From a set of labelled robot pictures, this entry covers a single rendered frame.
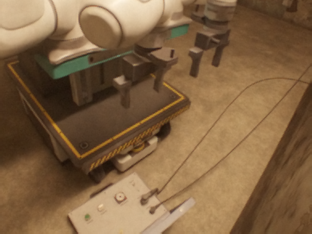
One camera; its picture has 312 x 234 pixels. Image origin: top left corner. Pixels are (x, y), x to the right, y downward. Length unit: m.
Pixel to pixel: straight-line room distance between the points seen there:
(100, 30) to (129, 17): 0.05
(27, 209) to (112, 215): 0.41
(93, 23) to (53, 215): 1.02
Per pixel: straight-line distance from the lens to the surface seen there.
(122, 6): 0.36
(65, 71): 0.79
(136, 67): 0.59
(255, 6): 4.30
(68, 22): 0.71
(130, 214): 1.15
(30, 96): 1.32
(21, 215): 1.30
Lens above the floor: 1.12
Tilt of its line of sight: 43 degrees down
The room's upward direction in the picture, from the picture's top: 9 degrees clockwise
